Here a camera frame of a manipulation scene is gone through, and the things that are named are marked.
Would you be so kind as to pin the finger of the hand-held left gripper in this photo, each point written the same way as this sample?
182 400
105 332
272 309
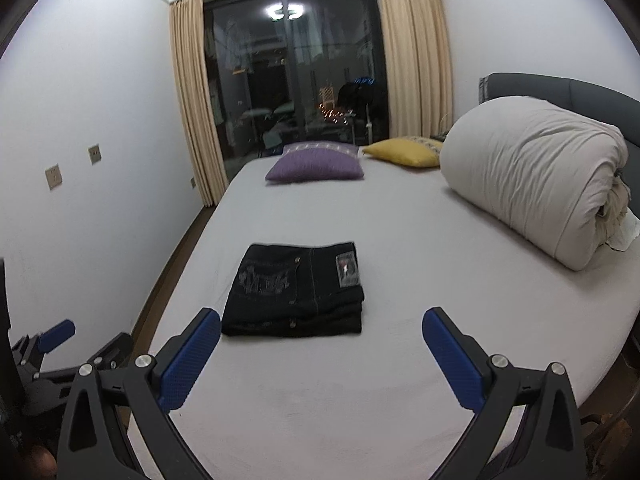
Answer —
112 350
56 335

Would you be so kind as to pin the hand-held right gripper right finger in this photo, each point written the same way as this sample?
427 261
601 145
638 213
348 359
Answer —
452 362

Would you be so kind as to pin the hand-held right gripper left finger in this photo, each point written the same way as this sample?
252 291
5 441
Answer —
187 362

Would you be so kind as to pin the black denim pants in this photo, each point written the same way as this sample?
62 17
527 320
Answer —
295 290

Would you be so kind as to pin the bed with white sheet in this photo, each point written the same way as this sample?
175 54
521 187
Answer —
380 220

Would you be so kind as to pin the rolled beige duvet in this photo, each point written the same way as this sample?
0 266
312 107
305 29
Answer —
535 170

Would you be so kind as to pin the yellow patterned pillow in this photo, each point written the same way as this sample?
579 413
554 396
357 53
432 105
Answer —
427 142

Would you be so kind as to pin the purple patterned pillow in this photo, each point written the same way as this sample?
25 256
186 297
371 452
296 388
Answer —
320 147

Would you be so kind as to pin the beige curtain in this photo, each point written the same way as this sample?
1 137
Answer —
195 100
415 50

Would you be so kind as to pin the grey upholstered headboard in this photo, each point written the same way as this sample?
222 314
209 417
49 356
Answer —
550 87

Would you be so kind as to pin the dark glass balcony door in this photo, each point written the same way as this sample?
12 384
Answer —
295 65

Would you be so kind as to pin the beige wall switch plate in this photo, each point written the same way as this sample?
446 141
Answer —
95 154
52 176

